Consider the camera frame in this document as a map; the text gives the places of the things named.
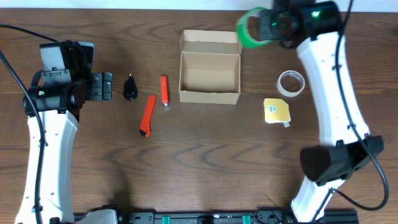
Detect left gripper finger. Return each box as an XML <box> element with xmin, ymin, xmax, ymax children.
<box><xmin>103</xmin><ymin>72</ymin><xmax>113</xmax><ymax>100</ymax></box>
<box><xmin>88</xmin><ymin>73</ymin><xmax>103</xmax><ymax>101</ymax></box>

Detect black cone glue bottle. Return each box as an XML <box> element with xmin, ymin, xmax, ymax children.
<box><xmin>123</xmin><ymin>73</ymin><xmax>138</xmax><ymax>100</ymax></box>

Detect green tape roll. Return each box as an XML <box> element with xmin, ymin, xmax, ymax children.
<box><xmin>236</xmin><ymin>7</ymin><xmax>271</xmax><ymax>49</ymax></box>

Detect orange lighter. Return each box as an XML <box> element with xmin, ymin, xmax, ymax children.
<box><xmin>160</xmin><ymin>75</ymin><xmax>169</xmax><ymax>106</ymax></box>

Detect white tape roll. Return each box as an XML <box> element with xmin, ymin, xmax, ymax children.
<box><xmin>277</xmin><ymin>70</ymin><xmax>305</xmax><ymax>97</ymax></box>

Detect yellow sticky note pad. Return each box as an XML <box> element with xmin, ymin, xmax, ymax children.
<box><xmin>264</xmin><ymin>98</ymin><xmax>291</xmax><ymax>128</ymax></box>

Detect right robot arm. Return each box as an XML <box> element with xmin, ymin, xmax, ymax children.
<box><xmin>259</xmin><ymin>1</ymin><xmax>384</xmax><ymax>223</ymax></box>

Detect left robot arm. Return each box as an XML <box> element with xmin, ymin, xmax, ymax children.
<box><xmin>15</xmin><ymin>40</ymin><xmax>113</xmax><ymax>223</ymax></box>

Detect orange utility knife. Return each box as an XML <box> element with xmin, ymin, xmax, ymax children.
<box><xmin>139</xmin><ymin>95</ymin><xmax>156</xmax><ymax>137</ymax></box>

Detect open cardboard box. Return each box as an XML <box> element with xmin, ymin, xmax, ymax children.
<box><xmin>178</xmin><ymin>30</ymin><xmax>242</xmax><ymax>105</ymax></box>

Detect left black cable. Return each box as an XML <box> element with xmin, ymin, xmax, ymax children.
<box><xmin>0</xmin><ymin>24</ymin><xmax>60</xmax><ymax>224</ymax></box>

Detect black cable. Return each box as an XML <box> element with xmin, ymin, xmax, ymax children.
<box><xmin>331</xmin><ymin>0</ymin><xmax>391</xmax><ymax>212</ymax></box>
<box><xmin>0</xmin><ymin>24</ymin><xmax>60</xmax><ymax>224</ymax></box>

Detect right black cable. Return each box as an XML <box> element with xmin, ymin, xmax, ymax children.
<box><xmin>331</xmin><ymin>0</ymin><xmax>391</xmax><ymax>212</ymax></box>

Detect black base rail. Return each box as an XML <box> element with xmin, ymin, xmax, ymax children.
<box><xmin>73</xmin><ymin>208</ymin><xmax>360</xmax><ymax>224</ymax></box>

